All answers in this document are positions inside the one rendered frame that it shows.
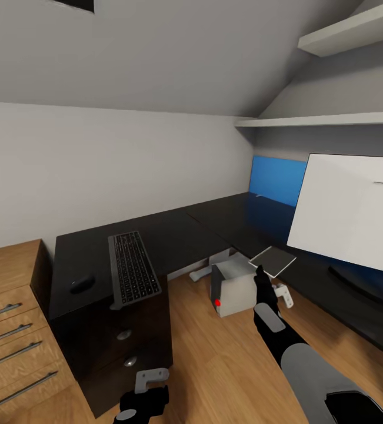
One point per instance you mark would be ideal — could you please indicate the monitor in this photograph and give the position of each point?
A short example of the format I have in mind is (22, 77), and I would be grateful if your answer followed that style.
(339, 212)

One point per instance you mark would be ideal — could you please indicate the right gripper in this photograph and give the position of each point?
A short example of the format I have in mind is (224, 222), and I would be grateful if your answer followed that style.
(263, 283)

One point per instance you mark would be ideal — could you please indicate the notebook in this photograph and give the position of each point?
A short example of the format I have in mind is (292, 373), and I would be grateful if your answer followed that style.
(273, 260)

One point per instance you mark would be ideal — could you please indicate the mouse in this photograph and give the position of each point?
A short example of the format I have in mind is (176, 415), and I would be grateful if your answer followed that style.
(81, 281)

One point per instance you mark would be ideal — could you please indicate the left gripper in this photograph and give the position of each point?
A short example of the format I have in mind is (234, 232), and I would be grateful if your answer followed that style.
(154, 399)

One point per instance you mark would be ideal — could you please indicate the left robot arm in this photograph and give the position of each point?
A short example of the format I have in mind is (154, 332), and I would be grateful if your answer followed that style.
(139, 406)

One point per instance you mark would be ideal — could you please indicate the keyboard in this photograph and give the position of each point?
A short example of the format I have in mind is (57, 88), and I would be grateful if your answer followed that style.
(133, 276)

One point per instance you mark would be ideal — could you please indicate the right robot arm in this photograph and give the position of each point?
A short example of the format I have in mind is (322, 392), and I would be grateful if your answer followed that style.
(325, 394)

